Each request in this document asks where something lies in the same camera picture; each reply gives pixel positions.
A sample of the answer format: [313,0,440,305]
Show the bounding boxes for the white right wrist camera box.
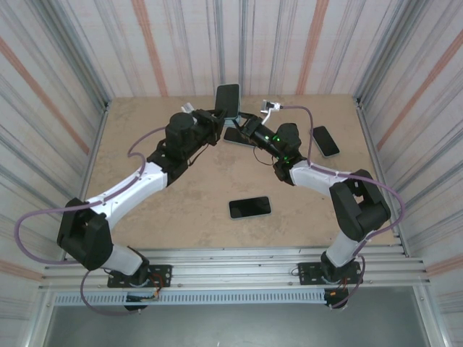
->
[260,99,283,126]

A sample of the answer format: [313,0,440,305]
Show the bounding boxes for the black smartphone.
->
[229,197,271,218]
[224,127,255,146]
[216,85,239,119]
[313,127,339,155]

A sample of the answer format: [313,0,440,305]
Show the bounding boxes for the aluminium mounting rail frame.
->
[38,247,432,291]

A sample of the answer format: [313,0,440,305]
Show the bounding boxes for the slotted white cable duct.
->
[53,291,326,307]

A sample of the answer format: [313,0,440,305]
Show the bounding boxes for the grey metal panel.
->
[27,305,451,347]

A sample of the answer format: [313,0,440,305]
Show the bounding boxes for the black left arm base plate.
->
[107,265,173,289]

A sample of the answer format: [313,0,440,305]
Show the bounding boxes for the aluminium table edge rail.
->
[354,96,409,258]
[61,97,111,263]

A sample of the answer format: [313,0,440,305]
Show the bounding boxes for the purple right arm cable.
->
[280,104,405,311]

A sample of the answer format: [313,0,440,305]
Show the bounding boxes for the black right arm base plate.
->
[297,262,364,286]

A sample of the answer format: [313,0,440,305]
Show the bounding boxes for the orange wired connector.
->
[324,277,351,300]
[125,275,162,301]

